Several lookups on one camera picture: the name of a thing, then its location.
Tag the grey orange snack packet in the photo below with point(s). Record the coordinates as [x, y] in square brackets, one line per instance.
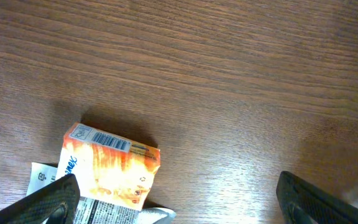
[90, 211]

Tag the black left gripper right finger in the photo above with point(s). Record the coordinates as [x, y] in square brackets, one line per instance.
[302, 202]

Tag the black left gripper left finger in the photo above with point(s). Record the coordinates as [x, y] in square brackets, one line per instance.
[54, 203]

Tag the orange tissue pack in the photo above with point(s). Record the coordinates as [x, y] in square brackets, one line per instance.
[108, 167]

